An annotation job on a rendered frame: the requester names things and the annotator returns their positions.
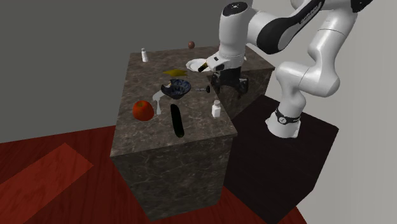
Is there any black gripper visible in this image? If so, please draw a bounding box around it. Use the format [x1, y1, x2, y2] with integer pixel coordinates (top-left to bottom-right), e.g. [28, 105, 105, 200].
[211, 66, 249, 100]

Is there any white bottle with cap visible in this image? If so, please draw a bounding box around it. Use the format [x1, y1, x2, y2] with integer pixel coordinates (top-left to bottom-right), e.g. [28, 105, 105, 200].
[211, 99, 222, 119]

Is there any white plate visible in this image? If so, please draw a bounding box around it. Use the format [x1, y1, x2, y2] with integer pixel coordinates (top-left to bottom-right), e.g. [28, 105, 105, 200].
[185, 58, 211, 73]

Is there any dark blue patterned bowl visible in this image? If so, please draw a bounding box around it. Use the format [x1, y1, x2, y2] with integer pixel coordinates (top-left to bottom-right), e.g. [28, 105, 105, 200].
[160, 78, 192, 101]

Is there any yellow star-shaped thing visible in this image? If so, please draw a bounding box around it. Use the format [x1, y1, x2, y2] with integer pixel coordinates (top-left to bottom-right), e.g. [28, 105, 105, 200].
[162, 68, 189, 78]

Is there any black oblong thing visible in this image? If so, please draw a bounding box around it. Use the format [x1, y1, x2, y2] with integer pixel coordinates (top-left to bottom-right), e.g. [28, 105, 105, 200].
[169, 104, 185, 139]

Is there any red tomato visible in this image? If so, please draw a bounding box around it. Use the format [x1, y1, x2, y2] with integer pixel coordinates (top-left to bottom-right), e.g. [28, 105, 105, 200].
[132, 100, 155, 122]

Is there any dark robot stand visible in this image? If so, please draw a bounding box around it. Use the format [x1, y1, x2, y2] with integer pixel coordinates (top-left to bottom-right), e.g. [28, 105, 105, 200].
[223, 94, 340, 224]

